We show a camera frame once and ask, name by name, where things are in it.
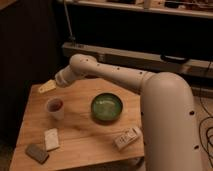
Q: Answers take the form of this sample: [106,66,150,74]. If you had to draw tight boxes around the red pepper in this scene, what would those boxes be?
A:
[50,101,63,111]

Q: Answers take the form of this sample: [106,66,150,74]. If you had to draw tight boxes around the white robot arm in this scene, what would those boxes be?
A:
[38,54,203,171]

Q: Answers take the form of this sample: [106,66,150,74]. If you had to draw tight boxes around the green ceramic bowl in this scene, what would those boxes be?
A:
[91,93,123,122]

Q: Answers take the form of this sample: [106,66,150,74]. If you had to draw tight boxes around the white sponge block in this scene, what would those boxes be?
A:
[44,128,60,151]

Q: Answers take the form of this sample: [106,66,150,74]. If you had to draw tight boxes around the metal vertical rod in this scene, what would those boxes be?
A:
[63,0,76,45]

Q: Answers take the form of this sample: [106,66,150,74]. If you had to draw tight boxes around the wooden table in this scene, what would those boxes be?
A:
[10,79,144,171]

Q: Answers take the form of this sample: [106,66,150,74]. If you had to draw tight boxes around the small carton with cap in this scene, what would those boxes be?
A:
[114,126,142,150]

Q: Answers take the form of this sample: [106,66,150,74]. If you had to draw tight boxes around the long metal shelf beam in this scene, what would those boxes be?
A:
[62,42,213,79]

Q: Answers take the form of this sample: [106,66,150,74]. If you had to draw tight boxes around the upper wooden shelf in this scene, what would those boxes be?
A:
[56,0,213,19]

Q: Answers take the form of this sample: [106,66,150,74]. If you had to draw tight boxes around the black handle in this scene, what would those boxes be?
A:
[160,55,189,64]

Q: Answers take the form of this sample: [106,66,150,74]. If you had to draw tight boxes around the black cables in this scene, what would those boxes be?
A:
[198,96,213,159]

